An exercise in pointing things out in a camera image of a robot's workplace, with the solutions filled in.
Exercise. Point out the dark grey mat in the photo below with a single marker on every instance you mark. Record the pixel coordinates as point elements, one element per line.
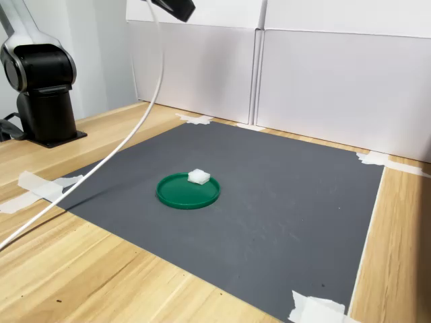
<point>269,218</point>

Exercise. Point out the white cardboard partition box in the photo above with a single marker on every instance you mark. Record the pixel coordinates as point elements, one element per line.
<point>343,91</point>
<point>208,70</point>

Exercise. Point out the round green lid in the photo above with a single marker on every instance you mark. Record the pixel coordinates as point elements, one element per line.
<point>178,194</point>

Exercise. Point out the white masking tape strip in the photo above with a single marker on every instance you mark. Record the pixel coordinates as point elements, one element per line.
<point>316,311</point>
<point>13,203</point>
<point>250,127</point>
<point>372,158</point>
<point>407,168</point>
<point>40,185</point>
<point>195,119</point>

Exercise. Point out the small white plastic terminal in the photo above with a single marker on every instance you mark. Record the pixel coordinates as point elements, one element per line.
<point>199,176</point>

